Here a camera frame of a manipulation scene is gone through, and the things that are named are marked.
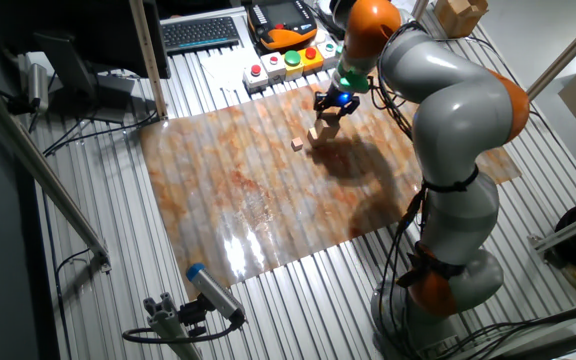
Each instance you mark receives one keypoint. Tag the black keyboard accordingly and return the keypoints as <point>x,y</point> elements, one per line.
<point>198,34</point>

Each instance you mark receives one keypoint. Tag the white box small red button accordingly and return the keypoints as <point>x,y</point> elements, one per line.
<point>273,67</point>

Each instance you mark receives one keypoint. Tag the dark computer monitor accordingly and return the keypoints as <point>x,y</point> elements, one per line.
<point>93,30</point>

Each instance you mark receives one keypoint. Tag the plain silver cylinder camera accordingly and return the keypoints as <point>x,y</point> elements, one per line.
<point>38,85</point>

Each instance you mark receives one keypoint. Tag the beige upright frame post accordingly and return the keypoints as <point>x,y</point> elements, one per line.
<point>148,60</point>

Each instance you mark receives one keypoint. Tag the white box teal button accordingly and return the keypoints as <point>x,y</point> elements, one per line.
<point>328,52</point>

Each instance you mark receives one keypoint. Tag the large wooden block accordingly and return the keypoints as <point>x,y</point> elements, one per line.
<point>330,127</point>

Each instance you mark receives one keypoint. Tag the aluminium camera mount profile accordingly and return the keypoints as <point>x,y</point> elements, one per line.
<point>168,325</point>

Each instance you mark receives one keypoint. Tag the medium wooden block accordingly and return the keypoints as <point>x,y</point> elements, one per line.
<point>314,138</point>

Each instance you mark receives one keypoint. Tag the silver camera blue end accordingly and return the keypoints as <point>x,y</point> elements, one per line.
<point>213,290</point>

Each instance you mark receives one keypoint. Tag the long diagonal aluminium beam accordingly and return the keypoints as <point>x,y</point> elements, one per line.
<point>33,165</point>

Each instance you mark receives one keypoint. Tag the orange black teach pendant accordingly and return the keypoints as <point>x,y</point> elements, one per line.
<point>280,35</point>

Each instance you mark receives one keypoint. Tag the yellow box green button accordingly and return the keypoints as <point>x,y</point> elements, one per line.
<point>293,65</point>

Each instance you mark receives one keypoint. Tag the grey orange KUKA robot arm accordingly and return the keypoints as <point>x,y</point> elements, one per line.
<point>448,110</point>

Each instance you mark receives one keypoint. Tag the white box red mushroom button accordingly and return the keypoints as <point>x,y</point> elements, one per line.
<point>256,77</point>

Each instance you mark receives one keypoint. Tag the cardboard box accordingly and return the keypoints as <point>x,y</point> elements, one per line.
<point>460,17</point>

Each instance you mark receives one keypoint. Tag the slanted aluminium strut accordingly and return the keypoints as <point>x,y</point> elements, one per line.
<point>568,52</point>

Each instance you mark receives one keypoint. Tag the orange box red button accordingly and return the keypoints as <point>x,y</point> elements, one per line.
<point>312,60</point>

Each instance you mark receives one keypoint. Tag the short aluminium profile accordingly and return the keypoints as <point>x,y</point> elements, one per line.
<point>568,232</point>

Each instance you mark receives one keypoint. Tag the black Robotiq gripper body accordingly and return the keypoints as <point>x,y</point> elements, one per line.
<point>338,99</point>

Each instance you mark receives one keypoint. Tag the aluminium upright post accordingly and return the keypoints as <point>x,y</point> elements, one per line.
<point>419,9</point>

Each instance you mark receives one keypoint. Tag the white cloth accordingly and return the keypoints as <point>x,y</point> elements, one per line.
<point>223,70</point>

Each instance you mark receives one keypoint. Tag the small wooden block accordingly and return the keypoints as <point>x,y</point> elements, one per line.
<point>297,144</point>

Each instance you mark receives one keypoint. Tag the orange marble pattern mat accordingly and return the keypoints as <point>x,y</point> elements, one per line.
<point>248,200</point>

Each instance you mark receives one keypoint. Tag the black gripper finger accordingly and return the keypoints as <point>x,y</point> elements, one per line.
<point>349,112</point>
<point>319,109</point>

